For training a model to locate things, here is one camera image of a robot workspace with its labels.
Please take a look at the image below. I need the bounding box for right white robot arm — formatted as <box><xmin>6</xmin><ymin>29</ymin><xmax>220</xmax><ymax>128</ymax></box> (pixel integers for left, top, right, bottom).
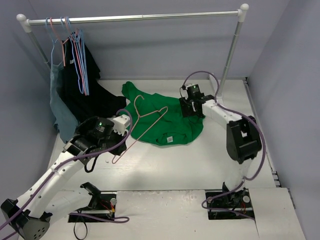
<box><xmin>179</xmin><ymin>84</ymin><xmax>262</xmax><ymax>206</ymax></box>

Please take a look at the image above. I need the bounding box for silver clothes rack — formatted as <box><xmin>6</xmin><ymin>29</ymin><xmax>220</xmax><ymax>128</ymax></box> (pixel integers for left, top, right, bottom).
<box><xmin>16</xmin><ymin>3</ymin><xmax>250</xmax><ymax>96</ymax></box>

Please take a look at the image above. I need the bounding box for pink wire hanger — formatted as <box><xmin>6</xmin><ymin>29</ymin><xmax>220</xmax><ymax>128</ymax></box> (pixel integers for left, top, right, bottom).
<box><xmin>111</xmin><ymin>94</ymin><xmax>169</xmax><ymax>165</ymax></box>
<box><xmin>64</xmin><ymin>16</ymin><xmax>90</xmax><ymax>96</ymax></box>

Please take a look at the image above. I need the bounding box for blue hanger far left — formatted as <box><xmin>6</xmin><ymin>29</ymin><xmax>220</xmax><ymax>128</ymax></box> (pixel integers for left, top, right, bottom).
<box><xmin>44</xmin><ymin>17</ymin><xmax>62</xmax><ymax>65</ymax></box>

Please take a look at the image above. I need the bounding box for pink empty wire hanger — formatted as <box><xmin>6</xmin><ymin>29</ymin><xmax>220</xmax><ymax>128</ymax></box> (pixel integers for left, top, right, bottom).
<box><xmin>64</xmin><ymin>16</ymin><xmax>90</xmax><ymax>96</ymax></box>

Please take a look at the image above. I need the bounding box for green t shirt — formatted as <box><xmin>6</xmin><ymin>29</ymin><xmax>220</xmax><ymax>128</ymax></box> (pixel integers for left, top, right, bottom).
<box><xmin>121</xmin><ymin>81</ymin><xmax>204</xmax><ymax>146</ymax></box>

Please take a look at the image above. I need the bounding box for blue empty wire hanger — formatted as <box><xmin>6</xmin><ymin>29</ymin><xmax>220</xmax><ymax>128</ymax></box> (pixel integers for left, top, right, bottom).
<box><xmin>59</xmin><ymin>16</ymin><xmax>88</xmax><ymax>95</ymax></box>

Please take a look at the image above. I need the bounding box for purple cable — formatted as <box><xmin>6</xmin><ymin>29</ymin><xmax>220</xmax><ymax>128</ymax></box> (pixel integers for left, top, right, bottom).
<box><xmin>0</xmin><ymin>108</ymin><xmax>133</xmax><ymax>238</ymax></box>
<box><xmin>183</xmin><ymin>70</ymin><xmax>266</xmax><ymax>221</ymax></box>

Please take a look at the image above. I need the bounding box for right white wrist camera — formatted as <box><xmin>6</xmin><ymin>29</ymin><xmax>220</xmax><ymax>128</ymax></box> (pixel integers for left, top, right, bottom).
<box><xmin>179</xmin><ymin>84</ymin><xmax>189</xmax><ymax>100</ymax></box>

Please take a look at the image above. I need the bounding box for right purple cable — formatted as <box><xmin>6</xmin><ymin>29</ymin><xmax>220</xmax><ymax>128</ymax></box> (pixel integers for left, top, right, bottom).
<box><xmin>183</xmin><ymin>70</ymin><xmax>266</xmax><ymax>221</ymax></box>

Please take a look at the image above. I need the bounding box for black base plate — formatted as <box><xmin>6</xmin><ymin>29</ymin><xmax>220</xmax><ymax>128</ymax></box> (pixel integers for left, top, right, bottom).
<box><xmin>202</xmin><ymin>188</ymin><xmax>255</xmax><ymax>221</ymax></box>
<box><xmin>68</xmin><ymin>191</ymin><xmax>117</xmax><ymax>223</ymax></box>

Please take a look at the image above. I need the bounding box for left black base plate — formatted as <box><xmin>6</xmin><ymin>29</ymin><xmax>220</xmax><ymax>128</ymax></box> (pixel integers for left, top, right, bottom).
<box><xmin>68</xmin><ymin>191</ymin><xmax>117</xmax><ymax>223</ymax></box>

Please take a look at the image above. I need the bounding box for black hanging garment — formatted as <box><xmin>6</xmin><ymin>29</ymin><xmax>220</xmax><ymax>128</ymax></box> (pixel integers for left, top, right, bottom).
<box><xmin>59</xmin><ymin>36</ymin><xmax>127</xmax><ymax>123</ymax></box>

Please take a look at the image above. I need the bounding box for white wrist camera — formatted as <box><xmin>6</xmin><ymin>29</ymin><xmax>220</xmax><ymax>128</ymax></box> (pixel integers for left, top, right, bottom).
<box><xmin>111</xmin><ymin>114</ymin><xmax>131</xmax><ymax>136</ymax></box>
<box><xmin>179</xmin><ymin>84</ymin><xmax>189</xmax><ymax>100</ymax></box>

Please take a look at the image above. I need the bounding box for black cable loop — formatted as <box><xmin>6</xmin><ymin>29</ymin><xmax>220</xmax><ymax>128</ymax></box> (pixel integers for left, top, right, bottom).
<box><xmin>73</xmin><ymin>219</ymin><xmax>89</xmax><ymax>239</ymax></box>

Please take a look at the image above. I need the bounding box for blue hanging garment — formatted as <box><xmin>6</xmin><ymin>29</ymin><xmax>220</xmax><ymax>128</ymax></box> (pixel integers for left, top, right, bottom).
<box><xmin>50</xmin><ymin>62</ymin><xmax>79</xmax><ymax>143</ymax></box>

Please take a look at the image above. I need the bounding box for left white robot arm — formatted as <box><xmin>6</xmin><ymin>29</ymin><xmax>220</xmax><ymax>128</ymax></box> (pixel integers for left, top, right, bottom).
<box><xmin>0</xmin><ymin>114</ymin><xmax>132</xmax><ymax>240</ymax></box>

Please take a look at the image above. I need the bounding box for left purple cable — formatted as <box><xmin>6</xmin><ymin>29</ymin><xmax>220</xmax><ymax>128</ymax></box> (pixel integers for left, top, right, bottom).
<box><xmin>0</xmin><ymin>108</ymin><xmax>133</xmax><ymax>238</ymax></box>

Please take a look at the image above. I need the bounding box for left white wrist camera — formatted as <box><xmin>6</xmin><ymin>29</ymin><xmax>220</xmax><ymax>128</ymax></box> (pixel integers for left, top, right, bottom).
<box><xmin>111</xmin><ymin>114</ymin><xmax>131</xmax><ymax>136</ymax></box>

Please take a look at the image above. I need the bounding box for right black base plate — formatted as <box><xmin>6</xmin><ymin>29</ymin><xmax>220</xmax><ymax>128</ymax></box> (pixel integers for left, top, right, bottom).
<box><xmin>202</xmin><ymin>188</ymin><xmax>255</xmax><ymax>221</ymax></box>

